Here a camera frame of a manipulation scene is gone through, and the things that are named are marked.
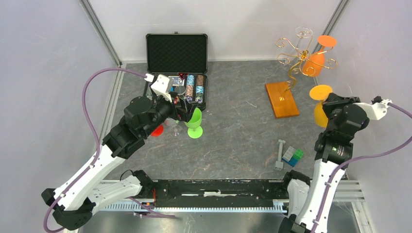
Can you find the blue green building blocks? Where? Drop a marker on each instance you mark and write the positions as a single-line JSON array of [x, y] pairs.
[[292, 156]]

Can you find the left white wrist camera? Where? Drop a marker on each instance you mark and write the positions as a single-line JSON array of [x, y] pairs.
[[161, 86]]

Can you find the red plastic wine glass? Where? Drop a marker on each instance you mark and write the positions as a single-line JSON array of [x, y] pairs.
[[158, 131]]

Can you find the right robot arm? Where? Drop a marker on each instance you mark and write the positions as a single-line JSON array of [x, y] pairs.
[[310, 199]]

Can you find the orange plastic wine glass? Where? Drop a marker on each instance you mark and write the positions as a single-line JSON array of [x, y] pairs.
[[316, 62]]

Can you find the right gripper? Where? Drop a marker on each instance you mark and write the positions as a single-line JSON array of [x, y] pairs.
[[334, 100]]

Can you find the gold wire glass rack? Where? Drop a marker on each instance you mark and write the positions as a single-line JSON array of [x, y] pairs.
[[294, 67]]

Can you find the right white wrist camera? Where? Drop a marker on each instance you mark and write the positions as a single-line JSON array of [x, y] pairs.
[[377, 109]]

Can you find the clear wine glass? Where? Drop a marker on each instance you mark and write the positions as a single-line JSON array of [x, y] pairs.
[[304, 38], [174, 126]]

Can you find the black poker chip case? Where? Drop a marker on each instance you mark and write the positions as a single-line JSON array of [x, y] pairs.
[[183, 56]]

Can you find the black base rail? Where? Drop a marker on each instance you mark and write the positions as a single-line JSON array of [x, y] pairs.
[[229, 193]]

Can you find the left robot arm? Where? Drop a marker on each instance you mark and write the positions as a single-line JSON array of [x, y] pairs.
[[74, 203]]

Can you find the wooden rack base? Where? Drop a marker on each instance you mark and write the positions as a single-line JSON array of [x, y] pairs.
[[281, 100]]

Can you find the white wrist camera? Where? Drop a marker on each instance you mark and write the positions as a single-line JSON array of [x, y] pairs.
[[377, 109], [161, 86]]

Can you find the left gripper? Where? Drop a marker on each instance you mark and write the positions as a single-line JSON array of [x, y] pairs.
[[188, 108]]

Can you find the yellow plastic wine glass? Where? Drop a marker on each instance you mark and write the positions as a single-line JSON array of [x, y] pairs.
[[320, 93]]

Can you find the green plastic wine glass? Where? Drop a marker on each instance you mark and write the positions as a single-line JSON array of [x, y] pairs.
[[194, 125]]

